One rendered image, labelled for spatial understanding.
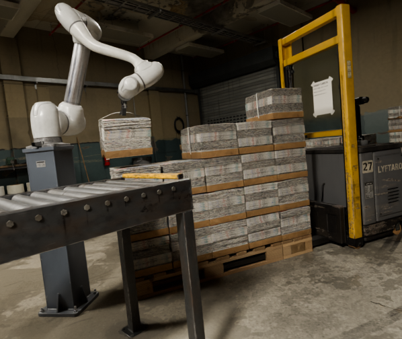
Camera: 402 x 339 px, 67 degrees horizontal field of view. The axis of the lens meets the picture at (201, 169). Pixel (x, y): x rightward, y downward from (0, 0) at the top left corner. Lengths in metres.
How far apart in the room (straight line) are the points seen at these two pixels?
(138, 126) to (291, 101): 1.18
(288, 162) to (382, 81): 6.10
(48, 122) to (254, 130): 1.34
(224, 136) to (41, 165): 1.16
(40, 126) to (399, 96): 7.41
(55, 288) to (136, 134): 1.05
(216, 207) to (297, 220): 0.71
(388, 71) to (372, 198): 5.74
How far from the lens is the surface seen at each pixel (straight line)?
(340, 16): 2.68
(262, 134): 2.26
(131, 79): 1.72
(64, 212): 0.92
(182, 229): 1.18
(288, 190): 2.40
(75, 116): 2.14
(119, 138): 1.89
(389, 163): 2.95
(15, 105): 8.46
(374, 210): 2.85
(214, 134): 2.07
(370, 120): 8.31
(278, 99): 2.37
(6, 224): 0.89
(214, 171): 2.07
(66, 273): 2.06
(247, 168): 2.19
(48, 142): 1.98
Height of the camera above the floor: 0.92
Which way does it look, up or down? 4 degrees down
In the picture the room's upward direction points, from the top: 5 degrees counter-clockwise
